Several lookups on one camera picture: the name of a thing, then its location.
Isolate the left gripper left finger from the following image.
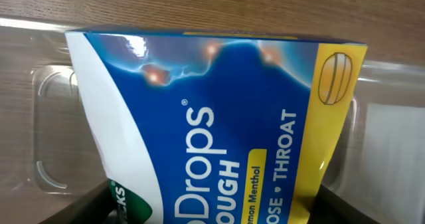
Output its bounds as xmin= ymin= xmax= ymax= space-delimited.
xmin=40 ymin=181 xmax=116 ymax=224

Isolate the blue yellow VapoDrops box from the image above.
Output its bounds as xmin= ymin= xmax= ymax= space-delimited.
xmin=65 ymin=29 xmax=367 ymax=223

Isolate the clear plastic container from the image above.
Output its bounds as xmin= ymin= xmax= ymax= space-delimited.
xmin=1 ymin=17 xmax=424 ymax=223

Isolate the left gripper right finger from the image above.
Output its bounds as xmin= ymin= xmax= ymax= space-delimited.
xmin=307 ymin=185 xmax=378 ymax=224

